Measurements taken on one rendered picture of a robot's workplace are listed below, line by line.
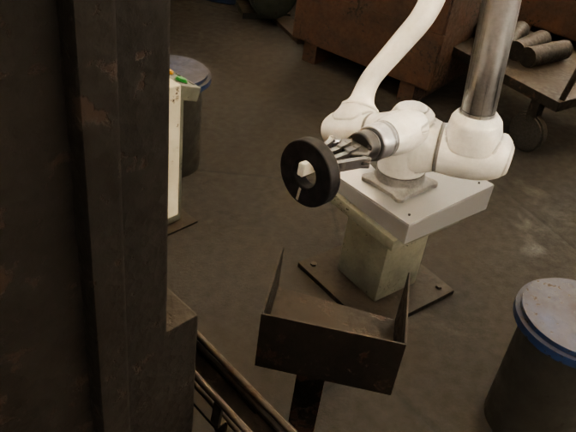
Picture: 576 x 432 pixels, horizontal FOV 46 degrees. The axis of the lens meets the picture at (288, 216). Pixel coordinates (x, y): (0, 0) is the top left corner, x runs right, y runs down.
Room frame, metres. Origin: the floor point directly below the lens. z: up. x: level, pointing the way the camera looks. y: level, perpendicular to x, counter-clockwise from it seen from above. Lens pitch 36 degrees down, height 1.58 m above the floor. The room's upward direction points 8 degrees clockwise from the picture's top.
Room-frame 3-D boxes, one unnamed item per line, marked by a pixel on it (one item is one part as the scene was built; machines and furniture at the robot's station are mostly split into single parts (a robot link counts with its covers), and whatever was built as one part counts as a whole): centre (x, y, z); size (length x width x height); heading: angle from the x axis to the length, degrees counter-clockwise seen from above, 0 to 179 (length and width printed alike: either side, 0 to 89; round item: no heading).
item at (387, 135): (1.45, -0.18, 0.79); 0.09 x 0.06 x 0.09; 49
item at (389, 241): (1.88, -0.34, 0.33); 0.32 x 0.32 x 0.04; 42
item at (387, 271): (1.88, -0.34, 0.16); 0.40 x 0.40 x 0.31; 42
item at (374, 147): (1.39, -0.14, 0.80); 0.09 x 0.08 x 0.07; 139
